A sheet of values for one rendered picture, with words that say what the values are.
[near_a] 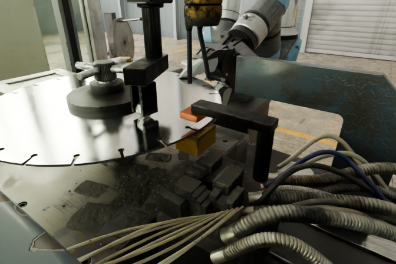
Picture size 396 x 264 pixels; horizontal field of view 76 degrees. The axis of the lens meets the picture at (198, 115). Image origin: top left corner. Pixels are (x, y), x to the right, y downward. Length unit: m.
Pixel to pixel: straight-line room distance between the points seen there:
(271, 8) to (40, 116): 0.51
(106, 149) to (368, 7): 5.97
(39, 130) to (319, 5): 6.07
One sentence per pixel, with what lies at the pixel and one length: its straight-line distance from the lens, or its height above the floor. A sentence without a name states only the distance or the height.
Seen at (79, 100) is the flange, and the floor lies 0.96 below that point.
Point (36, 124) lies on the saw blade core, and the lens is 0.35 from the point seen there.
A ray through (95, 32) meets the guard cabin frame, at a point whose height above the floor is 0.98.
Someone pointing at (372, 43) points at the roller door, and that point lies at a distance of 6.16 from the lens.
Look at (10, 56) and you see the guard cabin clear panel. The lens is 0.82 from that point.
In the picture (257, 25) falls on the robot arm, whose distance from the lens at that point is 0.60.
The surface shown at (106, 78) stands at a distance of 0.37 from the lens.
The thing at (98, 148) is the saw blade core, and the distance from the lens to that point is 0.27.
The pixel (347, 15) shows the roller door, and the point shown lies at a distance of 6.13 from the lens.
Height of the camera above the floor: 1.08
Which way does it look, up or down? 25 degrees down
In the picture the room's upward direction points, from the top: straight up
